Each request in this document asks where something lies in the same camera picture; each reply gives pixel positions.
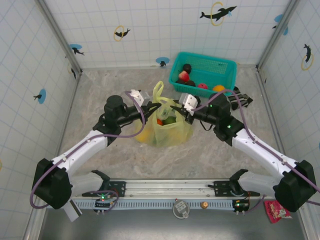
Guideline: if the yellow plastic bag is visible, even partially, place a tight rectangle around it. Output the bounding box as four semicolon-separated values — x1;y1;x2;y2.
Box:
133;80;194;148

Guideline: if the fake yellow mango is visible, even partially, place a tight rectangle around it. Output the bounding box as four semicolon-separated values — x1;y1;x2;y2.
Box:
135;129;154;144

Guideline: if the teal plastic basket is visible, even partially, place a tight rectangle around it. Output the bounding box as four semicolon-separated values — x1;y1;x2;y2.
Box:
168;51;238;101

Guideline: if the black white striped sock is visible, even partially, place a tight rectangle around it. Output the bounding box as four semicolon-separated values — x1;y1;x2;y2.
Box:
226;86;254;111

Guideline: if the blue circle fish sticker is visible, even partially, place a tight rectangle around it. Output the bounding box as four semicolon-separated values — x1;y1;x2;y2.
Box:
272;13;285;29
68;43;85;56
155;56;171;68
33;88;47;105

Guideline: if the round grey device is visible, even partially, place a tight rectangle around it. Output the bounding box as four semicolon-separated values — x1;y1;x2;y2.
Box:
172;199;190;220

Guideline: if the red snack packet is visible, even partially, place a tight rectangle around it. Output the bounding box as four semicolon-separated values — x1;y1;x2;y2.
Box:
264;199;293;224

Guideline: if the small dolphin ring sticker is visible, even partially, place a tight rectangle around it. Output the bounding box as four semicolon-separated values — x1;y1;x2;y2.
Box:
67;61;77;80
113;24;132;42

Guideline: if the aluminium mounting rail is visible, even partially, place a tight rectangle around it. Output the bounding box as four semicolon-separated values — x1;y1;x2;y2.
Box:
69;177;276;200

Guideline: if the black mounting bracket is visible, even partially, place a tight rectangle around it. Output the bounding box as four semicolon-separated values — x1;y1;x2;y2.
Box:
207;180;233;198
108;180;127;198

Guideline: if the grey slotted cable duct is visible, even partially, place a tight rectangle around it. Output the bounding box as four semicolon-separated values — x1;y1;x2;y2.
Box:
74;199;251;211

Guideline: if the aluminium frame post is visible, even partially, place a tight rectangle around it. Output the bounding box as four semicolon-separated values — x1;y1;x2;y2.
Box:
256;0;302;72
36;0;83;76

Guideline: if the large dolphin ring sticker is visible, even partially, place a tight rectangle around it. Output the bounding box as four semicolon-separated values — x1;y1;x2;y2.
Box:
199;1;238;27

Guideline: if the upright dolphin ring sticker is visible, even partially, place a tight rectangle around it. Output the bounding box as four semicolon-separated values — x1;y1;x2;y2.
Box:
300;43;315;71

